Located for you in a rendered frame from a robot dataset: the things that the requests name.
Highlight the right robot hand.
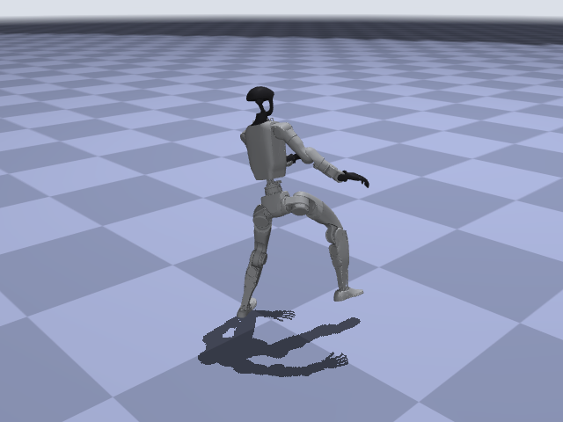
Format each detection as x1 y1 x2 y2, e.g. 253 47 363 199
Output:
338 171 369 188

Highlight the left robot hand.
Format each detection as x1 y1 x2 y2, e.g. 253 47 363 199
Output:
286 153 301 164

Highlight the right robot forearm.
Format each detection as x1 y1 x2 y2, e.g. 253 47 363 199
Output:
305 147 345 183

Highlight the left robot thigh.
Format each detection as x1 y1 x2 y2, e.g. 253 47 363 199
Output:
252 204 272 267

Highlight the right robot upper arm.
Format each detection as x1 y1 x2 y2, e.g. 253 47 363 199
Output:
271 122 313 164

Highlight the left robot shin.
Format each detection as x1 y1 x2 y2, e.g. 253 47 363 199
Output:
240 250 263 310

